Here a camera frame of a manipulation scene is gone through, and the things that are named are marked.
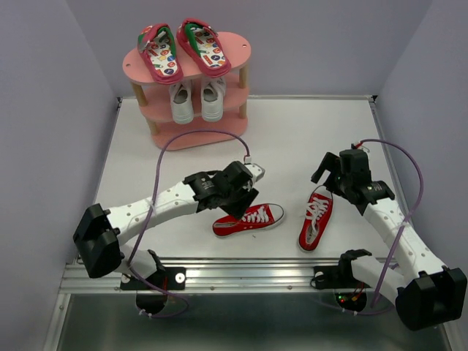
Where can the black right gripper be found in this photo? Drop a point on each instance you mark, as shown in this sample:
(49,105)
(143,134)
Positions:
(332,163)

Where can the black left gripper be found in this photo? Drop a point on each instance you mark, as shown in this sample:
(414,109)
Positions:
(247,196)

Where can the red sneaker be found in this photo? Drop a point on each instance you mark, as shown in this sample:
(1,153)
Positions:
(257,217)
(318,212)

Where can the white sneaker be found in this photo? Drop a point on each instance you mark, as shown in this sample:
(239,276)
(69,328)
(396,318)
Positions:
(212,92)
(181,102)

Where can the pink patterned sandal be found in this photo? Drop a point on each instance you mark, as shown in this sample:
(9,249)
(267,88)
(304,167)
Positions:
(156,46)
(203,46)

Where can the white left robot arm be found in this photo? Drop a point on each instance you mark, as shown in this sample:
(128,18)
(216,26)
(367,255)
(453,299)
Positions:
(102,236)

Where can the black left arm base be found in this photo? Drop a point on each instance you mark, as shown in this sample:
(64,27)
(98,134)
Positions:
(159,296)

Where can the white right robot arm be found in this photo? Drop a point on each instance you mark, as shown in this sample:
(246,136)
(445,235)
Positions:
(424,290)

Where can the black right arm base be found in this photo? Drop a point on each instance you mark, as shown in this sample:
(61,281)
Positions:
(349,293)

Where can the pink three-tier shoe shelf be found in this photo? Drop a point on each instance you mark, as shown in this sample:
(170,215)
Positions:
(154,99)

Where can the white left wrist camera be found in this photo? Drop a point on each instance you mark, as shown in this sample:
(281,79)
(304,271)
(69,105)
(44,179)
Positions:
(257,171)

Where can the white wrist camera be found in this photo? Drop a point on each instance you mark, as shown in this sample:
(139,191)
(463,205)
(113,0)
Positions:
(257,171)
(359,146)

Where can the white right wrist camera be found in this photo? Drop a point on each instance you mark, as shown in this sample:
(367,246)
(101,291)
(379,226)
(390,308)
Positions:
(359,146)

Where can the aluminium front mounting rail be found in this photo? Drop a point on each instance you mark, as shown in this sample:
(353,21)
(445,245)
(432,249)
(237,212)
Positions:
(231,276)

